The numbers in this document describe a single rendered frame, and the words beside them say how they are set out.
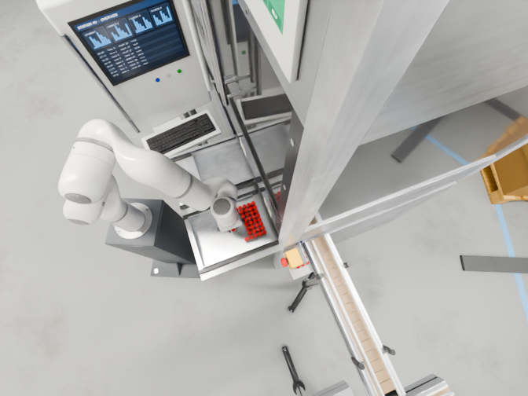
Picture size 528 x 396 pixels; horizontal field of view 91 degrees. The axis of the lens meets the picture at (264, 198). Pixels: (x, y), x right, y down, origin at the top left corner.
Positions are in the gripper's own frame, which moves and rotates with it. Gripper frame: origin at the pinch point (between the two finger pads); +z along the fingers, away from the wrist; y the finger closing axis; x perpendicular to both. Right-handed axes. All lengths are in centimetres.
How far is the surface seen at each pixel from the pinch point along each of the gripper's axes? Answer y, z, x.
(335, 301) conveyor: -31, 3, 46
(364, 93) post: -21, -97, 18
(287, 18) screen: -17, -97, 6
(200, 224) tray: 14.5, 8.0, -9.6
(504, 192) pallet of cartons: -215, 81, 29
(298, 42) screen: -18, -96, 8
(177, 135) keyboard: 13, 13, -69
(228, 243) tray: 4.7, 8.0, 4.7
